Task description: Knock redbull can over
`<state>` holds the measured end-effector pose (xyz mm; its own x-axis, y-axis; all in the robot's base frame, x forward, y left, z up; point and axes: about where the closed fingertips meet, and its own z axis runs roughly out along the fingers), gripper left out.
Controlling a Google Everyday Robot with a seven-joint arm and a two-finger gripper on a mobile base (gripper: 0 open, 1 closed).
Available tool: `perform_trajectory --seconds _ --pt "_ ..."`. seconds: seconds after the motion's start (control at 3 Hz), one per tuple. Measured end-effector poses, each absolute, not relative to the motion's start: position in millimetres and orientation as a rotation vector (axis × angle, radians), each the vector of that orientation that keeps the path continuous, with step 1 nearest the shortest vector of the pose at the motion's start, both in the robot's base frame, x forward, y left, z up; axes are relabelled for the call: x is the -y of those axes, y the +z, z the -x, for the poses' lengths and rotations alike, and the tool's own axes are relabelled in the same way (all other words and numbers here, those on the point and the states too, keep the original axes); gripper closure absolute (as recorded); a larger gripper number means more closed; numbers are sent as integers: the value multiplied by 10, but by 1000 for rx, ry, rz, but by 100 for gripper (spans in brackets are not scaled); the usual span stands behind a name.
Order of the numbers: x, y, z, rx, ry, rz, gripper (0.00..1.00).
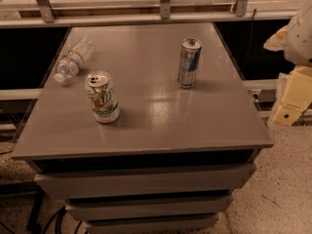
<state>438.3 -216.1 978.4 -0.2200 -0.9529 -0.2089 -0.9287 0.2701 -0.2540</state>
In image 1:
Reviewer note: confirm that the silver blue redbull can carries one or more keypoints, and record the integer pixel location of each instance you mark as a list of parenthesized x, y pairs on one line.
[(190, 53)]

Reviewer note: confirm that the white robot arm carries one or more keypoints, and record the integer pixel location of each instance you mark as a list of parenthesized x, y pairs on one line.
[(295, 40)]

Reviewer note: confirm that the clear plastic water bottle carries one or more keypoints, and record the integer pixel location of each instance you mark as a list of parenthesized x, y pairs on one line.
[(74, 60)]

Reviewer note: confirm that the metal window frame rail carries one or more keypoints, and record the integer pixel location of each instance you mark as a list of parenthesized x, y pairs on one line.
[(54, 13)]

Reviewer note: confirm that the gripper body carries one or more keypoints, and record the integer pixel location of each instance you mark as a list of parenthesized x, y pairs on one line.
[(301, 39)]

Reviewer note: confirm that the white green soda can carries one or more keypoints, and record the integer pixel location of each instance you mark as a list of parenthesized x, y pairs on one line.
[(100, 89)]

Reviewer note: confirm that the grey drawer cabinet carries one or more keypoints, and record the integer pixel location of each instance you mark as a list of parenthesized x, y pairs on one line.
[(173, 157)]

